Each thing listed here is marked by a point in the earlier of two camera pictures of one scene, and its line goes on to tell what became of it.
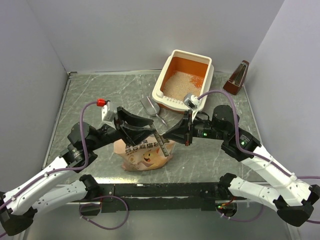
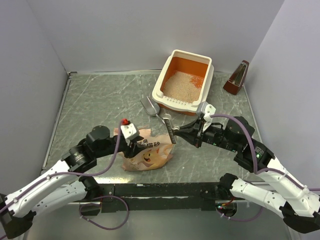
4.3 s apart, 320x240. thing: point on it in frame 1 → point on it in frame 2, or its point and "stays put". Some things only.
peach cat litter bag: x=146 y=155 stays put
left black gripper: x=136 y=136 → x=129 y=151
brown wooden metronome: x=235 y=82 stays put
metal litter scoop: x=151 y=108 stays put
